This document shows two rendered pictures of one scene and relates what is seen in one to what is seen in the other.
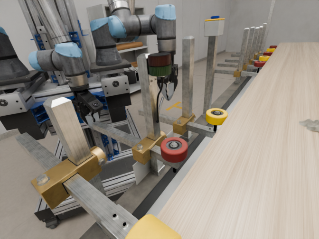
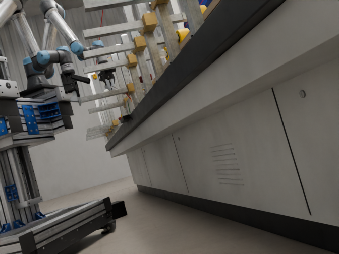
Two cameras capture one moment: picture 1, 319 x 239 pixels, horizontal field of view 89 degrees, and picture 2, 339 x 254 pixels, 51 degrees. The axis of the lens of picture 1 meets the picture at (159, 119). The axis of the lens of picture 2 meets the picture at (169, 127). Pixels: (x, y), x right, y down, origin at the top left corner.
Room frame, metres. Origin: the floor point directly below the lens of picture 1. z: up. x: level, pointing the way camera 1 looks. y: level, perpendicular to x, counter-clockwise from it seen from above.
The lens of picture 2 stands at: (-0.97, 1.68, 0.43)
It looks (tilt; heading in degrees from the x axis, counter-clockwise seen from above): 3 degrees up; 306
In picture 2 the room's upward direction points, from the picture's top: 16 degrees counter-clockwise
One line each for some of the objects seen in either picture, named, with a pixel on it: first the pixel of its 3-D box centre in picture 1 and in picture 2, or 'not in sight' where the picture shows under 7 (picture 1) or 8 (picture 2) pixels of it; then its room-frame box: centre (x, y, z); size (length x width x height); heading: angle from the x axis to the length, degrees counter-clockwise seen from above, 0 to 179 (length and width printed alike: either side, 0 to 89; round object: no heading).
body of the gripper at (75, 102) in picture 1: (82, 98); (69, 81); (0.65, 0.32, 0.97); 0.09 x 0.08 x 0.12; 51
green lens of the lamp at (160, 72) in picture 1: (160, 68); not in sight; (0.44, -0.01, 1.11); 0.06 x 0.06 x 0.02
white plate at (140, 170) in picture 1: (156, 154); (129, 106); (0.51, 0.02, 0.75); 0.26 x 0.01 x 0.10; 141
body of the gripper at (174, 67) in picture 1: (168, 66); (104, 71); (0.71, -0.06, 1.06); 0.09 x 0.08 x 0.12; 161
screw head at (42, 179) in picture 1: (42, 179); not in sight; (0.21, 0.23, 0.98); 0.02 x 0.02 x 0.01
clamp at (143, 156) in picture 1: (151, 145); (130, 89); (0.45, 0.04, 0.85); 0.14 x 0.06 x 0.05; 141
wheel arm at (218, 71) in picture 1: (232, 72); (110, 124); (1.45, -0.69, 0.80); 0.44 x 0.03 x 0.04; 51
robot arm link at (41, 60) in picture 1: (51, 59); (47, 58); (0.68, 0.41, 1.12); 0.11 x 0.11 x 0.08; 78
